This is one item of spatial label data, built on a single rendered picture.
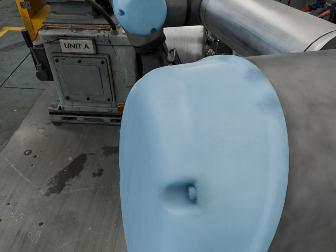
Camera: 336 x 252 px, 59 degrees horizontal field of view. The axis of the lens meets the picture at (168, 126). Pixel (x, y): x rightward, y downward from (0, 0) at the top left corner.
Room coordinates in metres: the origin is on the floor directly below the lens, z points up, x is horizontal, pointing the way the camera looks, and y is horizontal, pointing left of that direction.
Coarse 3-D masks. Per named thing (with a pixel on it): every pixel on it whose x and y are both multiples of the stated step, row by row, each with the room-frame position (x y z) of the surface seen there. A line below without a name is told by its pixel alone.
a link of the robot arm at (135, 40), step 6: (126, 30) 0.55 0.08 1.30; (162, 30) 0.57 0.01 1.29; (132, 36) 0.55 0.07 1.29; (138, 36) 0.54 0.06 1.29; (144, 36) 0.54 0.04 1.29; (150, 36) 0.55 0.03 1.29; (156, 36) 0.55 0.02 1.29; (132, 42) 0.55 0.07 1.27; (138, 42) 0.55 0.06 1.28; (144, 42) 0.54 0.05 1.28; (150, 42) 0.55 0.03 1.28
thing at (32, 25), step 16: (16, 0) 0.94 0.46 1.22; (32, 0) 0.98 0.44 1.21; (48, 0) 0.88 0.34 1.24; (64, 0) 0.87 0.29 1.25; (80, 0) 0.91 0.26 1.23; (96, 0) 0.93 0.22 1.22; (32, 16) 0.95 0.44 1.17; (48, 16) 0.92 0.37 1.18; (64, 16) 0.92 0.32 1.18; (80, 16) 0.91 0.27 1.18; (96, 16) 0.93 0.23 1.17; (32, 32) 0.93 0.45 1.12; (112, 32) 0.83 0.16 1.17
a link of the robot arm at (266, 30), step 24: (192, 0) 0.47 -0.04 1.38; (216, 0) 0.42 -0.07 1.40; (240, 0) 0.38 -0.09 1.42; (264, 0) 0.36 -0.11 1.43; (192, 24) 0.48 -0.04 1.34; (216, 24) 0.39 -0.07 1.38; (240, 24) 0.34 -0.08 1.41; (264, 24) 0.30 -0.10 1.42; (288, 24) 0.28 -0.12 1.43; (312, 24) 0.26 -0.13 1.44; (240, 48) 0.33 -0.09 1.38; (264, 48) 0.28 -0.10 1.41; (288, 48) 0.25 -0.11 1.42; (312, 48) 0.23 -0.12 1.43
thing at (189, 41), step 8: (168, 32) 0.89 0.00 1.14; (176, 32) 0.89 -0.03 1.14; (184, 32) 0.89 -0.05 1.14; (192, 32) 0.88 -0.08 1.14; (200, 32) 0.88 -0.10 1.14; (168, 40) 0.87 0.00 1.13; (176, 40) 0.87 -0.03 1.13; (184, 40) 0.87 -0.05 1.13; (192, 40) 0.86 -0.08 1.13; (200, 40) 0.86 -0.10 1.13; (208, 40) 0.98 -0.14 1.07; (168, 48) 0.85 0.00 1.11; (176, 48) 0.85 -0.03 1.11; (184, 48) 0.85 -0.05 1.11; (192, 48) 0.85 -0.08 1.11; (200, 48) 0.85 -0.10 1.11; (184, 56) 0.84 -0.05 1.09; (192, 56) 0.84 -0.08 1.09; (200, 56) 0.84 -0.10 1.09; (208, 56) 0.89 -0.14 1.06
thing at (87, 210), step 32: (32, 128) 0.82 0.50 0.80; (64, 128) 0.82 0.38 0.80; (96, 128) 0.82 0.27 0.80; (0, 160) 0.66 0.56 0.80; (32, 160) 0.66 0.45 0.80; (64, 160) 0.66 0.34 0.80; (96, 160) 0.66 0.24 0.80; (0, 192) 0.53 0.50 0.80; (32, 192) 0.53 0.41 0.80; (64, 192) 0.53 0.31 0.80; (96, 192) 0.53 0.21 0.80; (0, 224) 0.43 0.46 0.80; (32, 224) 0.43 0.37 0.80; (64, 224) 0.43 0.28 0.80; (96, 224) 0.43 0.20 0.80
